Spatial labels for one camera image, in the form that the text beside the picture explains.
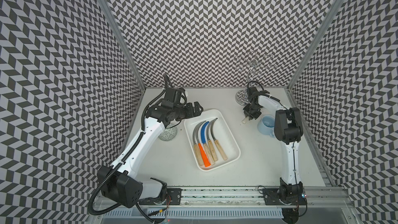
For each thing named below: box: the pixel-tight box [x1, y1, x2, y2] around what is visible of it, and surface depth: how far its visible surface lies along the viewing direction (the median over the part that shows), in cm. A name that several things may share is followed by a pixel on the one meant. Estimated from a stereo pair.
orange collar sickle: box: [195, 120, 211, 168], surface depth 88 cm
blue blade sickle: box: [200, 120, 215, 166], surface depth 92 cm
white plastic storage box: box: [183, 108, 241, 173], surface depth 93 cm
